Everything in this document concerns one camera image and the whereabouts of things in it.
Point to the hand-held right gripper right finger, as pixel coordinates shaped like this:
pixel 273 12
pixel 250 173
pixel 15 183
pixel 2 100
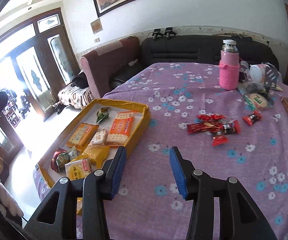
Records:
pixel 177 172

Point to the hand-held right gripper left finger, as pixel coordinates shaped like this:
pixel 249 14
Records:
pixel 119 170

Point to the large yellow packet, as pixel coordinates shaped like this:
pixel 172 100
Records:
pixel 95 155

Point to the small pale cracker packet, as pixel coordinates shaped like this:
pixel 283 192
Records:
pixel 98 138

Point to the clear rice cracker packet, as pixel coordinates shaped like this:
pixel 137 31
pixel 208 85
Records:
pixel 77 170

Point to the orange soda cracker packet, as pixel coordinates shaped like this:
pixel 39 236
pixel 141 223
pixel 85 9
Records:
pixel 120 128

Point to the yellow cardboard box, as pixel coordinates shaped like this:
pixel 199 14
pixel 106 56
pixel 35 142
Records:
pixel 140 127

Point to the small pale snack packet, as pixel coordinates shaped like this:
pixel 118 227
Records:
pixel 72 154

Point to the yellow biscuit packet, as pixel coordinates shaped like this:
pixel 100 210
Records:
pixel 82 136

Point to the green pea packet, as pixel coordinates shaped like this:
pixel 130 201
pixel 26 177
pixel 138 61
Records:
pixel 102 115

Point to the person's left hand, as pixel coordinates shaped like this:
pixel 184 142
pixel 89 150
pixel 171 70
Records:
pixel 5 197

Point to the purple floral tablecloth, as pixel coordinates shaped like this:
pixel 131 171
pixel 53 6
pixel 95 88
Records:
pixel 221 167

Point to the long red snack packet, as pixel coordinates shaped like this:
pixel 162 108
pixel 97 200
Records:
pixel 201 127

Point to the wooden glass door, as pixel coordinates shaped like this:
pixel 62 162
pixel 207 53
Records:
pixel 43 62

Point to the dark red candy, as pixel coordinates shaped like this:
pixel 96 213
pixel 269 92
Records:
pixel 230 128

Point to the patterned sofa cover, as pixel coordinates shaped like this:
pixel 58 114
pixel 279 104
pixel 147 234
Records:
pixel 73 97

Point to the black bag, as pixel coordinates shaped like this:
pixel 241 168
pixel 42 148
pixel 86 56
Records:
pixel 78 82

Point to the pink armchair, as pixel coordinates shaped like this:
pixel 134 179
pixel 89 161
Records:
pixel 101 75

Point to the round crackers packet green label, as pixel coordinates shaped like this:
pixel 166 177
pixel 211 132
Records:
pixel 257 100

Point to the white remote control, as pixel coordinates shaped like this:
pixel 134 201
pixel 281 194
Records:
pixel 133 62

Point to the pink knitted thermos bottle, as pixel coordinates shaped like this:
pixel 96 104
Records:
pixel 229 75

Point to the plastic bag of dark bits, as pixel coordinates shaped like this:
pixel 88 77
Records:
pixel 255 87

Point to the black sofa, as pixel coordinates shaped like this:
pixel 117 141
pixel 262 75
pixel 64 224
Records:
pixel 184 50

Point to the clear plastic cup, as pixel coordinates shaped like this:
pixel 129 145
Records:
pixel 244 67

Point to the white jar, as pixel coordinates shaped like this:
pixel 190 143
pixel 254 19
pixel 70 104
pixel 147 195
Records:
pixel 256 73

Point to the beige elongated object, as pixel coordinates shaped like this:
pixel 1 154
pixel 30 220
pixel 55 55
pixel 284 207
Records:
pixel 279 87

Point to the grey phone stand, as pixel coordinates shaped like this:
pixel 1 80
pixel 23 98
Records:
pixel 271 76

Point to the black device on sofa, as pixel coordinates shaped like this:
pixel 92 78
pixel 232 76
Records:
pixel 156 33
pixel 169 32

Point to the small wall plaque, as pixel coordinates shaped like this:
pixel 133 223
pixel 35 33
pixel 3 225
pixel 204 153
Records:
pixel 96 26

